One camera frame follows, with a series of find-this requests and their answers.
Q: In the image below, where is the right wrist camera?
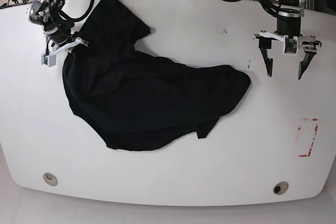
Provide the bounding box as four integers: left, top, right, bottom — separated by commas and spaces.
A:
41, 54, 56, 67

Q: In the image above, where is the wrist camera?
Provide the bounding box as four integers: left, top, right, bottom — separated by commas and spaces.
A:
283, 36, 298, 56
41, 54, 56, 67

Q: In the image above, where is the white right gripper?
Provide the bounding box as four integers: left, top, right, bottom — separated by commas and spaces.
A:
50, 37, 89, 54

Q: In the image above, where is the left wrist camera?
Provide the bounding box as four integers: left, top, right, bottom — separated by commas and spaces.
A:
283, 36, 298, 56

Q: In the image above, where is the left table grommet hole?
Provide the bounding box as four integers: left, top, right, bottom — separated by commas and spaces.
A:
43, 173, 58, 186

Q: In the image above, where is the right table grommet hole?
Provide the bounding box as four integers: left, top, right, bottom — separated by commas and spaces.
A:
273, 182, 289, 195

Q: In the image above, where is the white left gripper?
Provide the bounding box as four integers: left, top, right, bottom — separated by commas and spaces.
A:
253, 30, 322, 80

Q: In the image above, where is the red tape rectangle marking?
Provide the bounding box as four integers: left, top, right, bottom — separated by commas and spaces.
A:
295, 118, 319, 157

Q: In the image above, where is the table grommet hole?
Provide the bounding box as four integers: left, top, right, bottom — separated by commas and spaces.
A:
43, 173, 58, 186
273, 182, 289, 195

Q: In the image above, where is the black T-shirt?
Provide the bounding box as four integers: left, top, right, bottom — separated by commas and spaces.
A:
62, 0, 251, 151

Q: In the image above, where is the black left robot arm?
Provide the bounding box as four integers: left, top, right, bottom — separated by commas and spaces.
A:
253, 0, 322, 79

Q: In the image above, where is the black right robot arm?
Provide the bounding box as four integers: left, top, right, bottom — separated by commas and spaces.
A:
27, 0, 95, 51

